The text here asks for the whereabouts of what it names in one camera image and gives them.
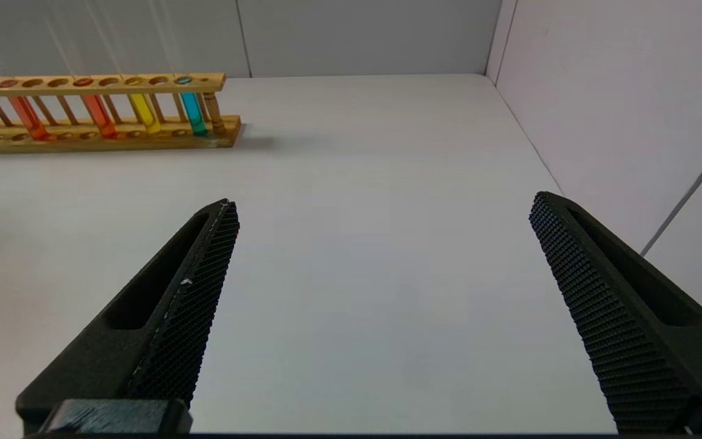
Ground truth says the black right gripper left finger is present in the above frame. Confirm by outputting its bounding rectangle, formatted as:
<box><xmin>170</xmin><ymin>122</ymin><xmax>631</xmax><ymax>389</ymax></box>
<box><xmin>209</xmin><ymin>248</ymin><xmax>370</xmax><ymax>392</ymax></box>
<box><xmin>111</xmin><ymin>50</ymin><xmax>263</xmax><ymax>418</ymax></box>
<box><xmin>15</xmin><ymin>198</ymin><xmax>241</xmax><ymax>435</ymax></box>

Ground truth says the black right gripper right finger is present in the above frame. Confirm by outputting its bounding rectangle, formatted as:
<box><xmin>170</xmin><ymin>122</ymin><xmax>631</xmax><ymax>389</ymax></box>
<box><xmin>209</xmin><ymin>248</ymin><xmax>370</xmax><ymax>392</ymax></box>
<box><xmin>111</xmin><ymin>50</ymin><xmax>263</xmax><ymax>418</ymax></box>
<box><xmin>529</xmin><ymin>191</ymin><xmax>702</xmax><ymax>435</ymax></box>

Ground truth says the wooden test tube rack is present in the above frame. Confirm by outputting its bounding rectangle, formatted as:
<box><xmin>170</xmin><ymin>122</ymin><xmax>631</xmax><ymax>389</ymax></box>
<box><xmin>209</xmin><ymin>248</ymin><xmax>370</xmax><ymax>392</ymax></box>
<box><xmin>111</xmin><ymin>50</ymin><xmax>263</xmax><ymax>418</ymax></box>
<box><xmin>0</xmin><ymin>73</ymin><xmax>243</xmax><ymax>155</ymax></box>

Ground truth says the orange pigment glass test tube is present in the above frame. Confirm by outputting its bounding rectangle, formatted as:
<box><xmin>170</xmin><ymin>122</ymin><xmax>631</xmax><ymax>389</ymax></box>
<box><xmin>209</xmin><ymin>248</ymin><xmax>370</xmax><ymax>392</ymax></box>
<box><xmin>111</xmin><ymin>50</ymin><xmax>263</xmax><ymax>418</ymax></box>
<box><xmin>43</xmin><ymin>0</ymin><xmax>118</xmax><ymax>140</ymax></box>
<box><xmin>0</xmin><ymin>0</ymin><xmax>48</xmax><ymax>141</ymax></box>

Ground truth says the yellow pigment glass test tube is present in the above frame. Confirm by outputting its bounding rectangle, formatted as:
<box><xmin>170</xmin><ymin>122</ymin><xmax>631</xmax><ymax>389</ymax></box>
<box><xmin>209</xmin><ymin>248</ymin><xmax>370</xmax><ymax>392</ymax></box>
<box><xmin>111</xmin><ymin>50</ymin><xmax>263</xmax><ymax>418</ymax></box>
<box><xmin>92</xmin><ymin>0</ymin><xmax>161</xmax><ymax>135</ymax></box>

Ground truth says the blue pigment glass test tube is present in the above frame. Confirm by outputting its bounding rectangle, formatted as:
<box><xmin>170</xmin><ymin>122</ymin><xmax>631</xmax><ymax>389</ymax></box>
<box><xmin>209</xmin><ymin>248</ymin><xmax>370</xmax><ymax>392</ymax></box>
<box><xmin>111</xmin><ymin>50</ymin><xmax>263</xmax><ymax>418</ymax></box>
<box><xmin>144</xmin><ymin>0</ymin><xmax>208</xmax><ymax>138</ymax></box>

